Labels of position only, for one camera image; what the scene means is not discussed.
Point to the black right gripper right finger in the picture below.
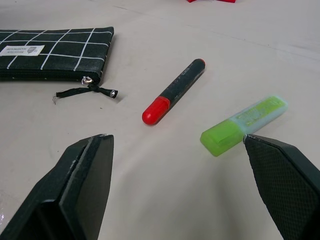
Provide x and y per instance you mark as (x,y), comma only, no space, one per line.
(285,180)

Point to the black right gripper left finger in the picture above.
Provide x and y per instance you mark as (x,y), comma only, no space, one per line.
(75,190)

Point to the black white-grid pencil case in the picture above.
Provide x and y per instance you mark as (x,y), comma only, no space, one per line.
(60,55)

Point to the green highlighter pen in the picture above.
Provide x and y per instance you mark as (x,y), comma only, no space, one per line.
(240,125)

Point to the black marker with red cap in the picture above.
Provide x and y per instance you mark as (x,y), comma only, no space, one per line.
(175,91)

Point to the red object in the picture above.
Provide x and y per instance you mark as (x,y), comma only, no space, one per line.
(192,1)
(226,1)

